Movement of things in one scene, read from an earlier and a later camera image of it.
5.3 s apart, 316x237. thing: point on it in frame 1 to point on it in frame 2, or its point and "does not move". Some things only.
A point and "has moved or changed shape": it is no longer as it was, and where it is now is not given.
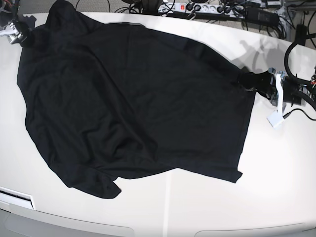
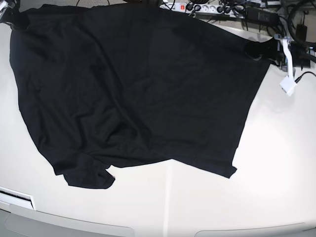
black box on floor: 301,30 does not move
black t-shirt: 105,102 has moved or changed shape
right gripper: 289,90 to 299,57
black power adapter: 262,16 does not move
